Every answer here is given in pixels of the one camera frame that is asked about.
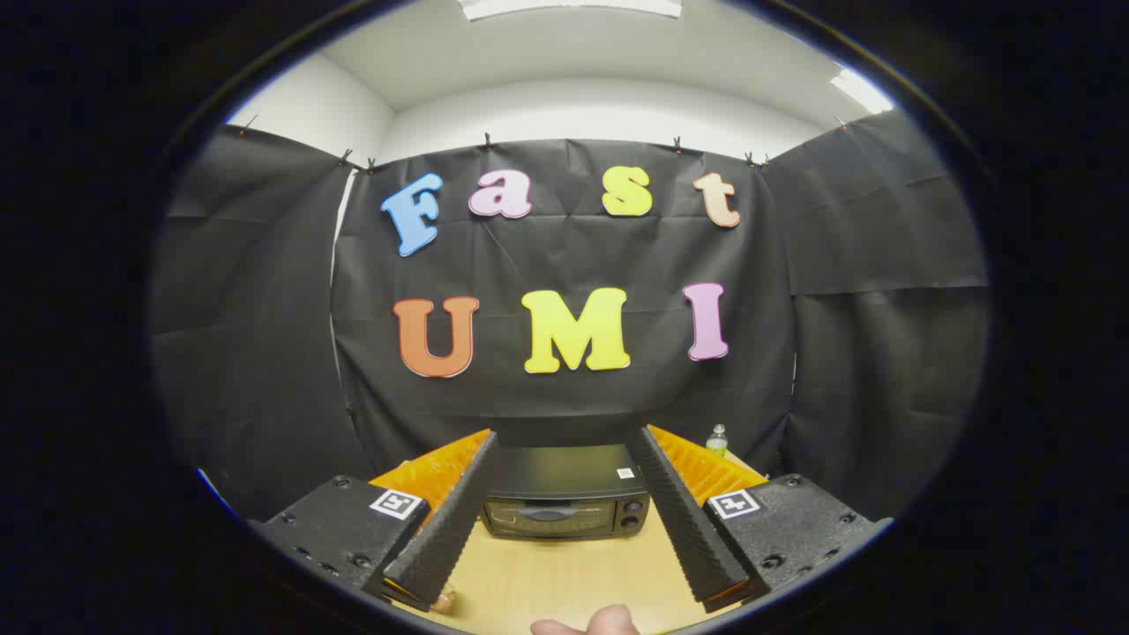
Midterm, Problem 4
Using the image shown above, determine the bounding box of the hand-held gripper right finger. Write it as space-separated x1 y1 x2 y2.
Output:
624 424 893 614

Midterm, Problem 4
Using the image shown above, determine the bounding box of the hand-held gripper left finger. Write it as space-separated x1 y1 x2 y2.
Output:
250 429 500 612

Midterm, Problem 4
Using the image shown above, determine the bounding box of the black toaster oven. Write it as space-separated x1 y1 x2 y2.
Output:
481 444 652 540

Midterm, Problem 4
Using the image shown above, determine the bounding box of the black backdrop cloth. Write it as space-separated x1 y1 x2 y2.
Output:
150 110 991 521

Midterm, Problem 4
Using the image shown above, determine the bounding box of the small ceiling light panel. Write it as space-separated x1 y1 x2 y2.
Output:
829 69 894 115

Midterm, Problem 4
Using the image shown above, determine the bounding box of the long ceiling light panel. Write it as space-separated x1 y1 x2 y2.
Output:
459 0 684 21

